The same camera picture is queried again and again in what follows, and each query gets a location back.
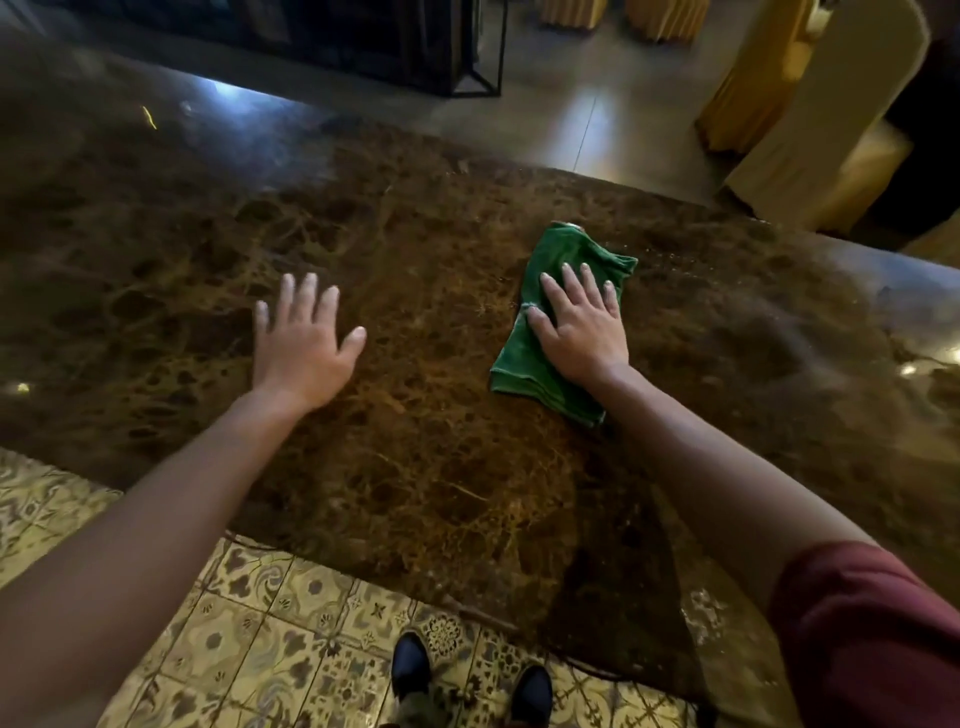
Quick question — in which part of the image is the person's left hand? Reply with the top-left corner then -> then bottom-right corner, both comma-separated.
251,272 -> 369,414

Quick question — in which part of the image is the person's right hand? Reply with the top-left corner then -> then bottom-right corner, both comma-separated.
525,261 -> 631,390

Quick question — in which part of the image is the green cleaning cloth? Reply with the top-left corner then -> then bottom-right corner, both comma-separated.
489,221 -> 639,429

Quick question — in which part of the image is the person's left forearm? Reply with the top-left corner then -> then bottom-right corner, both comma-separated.
0,388 -> 310,728

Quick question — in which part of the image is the person's right forearm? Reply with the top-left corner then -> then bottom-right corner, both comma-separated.
581,362 -> 879,616

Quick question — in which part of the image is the yellow covered chair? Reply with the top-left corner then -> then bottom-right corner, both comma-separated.
694,0 -> 834,156

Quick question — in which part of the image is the cream covered chair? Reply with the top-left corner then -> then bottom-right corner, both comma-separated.
721,0 -> 933,235

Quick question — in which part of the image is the yellow skirted table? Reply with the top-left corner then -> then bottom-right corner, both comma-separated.
625,0 -> 712,43
538,0 -> 610,33

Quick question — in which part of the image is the black left shoe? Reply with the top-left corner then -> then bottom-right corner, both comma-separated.
390,631 -> 434,702

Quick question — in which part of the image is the black shoe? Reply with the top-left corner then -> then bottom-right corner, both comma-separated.
390,631 -> 434,702
510,664 -> 555,728

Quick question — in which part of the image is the black right shoe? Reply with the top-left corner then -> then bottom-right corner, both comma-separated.
510,664 -> 555,728

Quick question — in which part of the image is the dark red sleeve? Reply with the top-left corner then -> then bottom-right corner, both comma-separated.
768,541 -> 960,728

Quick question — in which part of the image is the black metal frame cabinet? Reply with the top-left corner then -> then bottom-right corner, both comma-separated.
30,0 -> 510,99

